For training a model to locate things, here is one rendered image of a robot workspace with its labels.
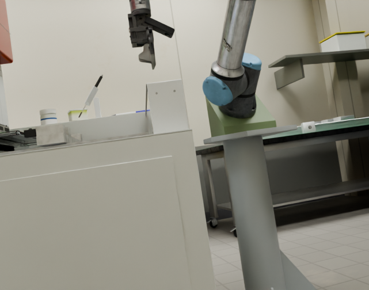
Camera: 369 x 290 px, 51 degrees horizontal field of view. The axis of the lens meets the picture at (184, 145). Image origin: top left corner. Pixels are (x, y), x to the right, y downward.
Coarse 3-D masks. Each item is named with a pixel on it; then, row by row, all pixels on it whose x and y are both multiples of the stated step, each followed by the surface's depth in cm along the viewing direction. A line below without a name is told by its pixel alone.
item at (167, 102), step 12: (156, 84) 102; (168, 84) 103; (180, 84) 103; (156, 96) 102; (168, 96) 103; (180, 96) 103; (156, 108) 102; (168, 108) 102; (180, 108) 103; (156, 120) 102; (168, 120) 102; (180, 120) 103; (156, 132) 102
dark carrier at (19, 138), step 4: (8, 136) 118; (12, 136) 119; (16, 136) 120; (20, 136) 122; (12, 140) 129; (16, 140) 131; (20, 140) 133; (24, 140) 134; (28, 140) 136; (32, 140) 138; (36, 140) 140; (0, 144) 136
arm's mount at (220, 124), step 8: (256, 96) 167; (208, 104) 162; (208, 112) 163; (216, 112) 155; (256, 112) 158; (264, 112) 158; (216, 120) 155; (224, 120) 152; (232, 120) 152; (240, 120) 153; (248, 120) 153; (256, 120) 153; (264, 120) 154; (272, 120) 154; (216, 128) 156; (224, 128) 149; (232, 128) 150; (240, 128) 150; (248, 128) 151; (256, 128) 152
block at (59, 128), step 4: (60, 124) 117; (36, 128) 116; (40, 128) 117; (44, 128) 117; (48, 128) 117; (52, 128) 117; (56, 128) 117; (60, 128) 117; (64, 128) 120; (36, 132) 116; (40, 132) 117; (44, 132) 117; (48, 132) 117; (52, 132) 117; (56, 132) 117; (60, 132) 117; (64, 132) 119
